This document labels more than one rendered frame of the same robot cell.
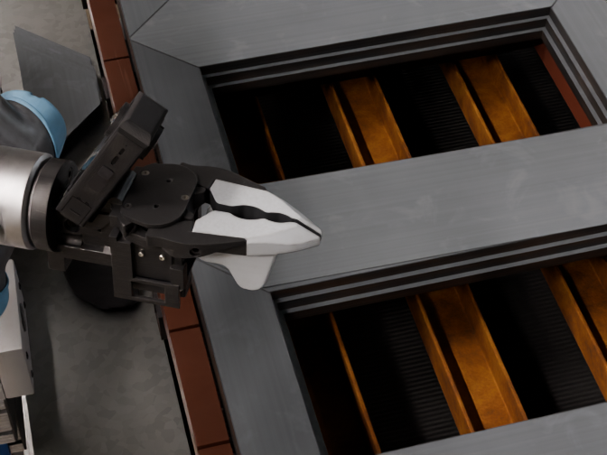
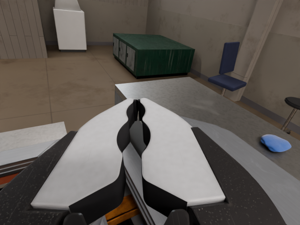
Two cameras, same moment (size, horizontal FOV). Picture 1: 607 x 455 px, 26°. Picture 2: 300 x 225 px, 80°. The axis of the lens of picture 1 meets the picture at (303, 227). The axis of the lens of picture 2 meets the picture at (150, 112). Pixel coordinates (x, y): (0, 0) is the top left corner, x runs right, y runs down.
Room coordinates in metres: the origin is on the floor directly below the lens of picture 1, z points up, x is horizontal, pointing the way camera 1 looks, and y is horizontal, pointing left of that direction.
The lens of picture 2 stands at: (0.66, 0.11, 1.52)
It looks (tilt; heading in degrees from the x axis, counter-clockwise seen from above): 32 degrees down; 252
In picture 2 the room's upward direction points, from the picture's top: 8 degrees clockwise
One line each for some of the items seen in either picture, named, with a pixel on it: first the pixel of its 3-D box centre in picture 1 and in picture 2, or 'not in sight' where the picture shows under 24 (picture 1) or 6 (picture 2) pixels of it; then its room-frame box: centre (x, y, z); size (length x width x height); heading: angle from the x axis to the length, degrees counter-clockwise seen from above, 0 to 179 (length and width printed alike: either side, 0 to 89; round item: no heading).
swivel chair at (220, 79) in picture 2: not in sight; (227, 78); (-1.44, -2.35, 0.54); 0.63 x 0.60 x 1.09; 96
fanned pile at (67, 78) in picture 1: (60, 86); not in sight; (1.62, 0.40, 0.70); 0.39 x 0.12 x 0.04; 15
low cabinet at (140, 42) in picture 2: not in sight; (150, 53); (-0.66, -4.54, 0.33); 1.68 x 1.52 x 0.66; 103
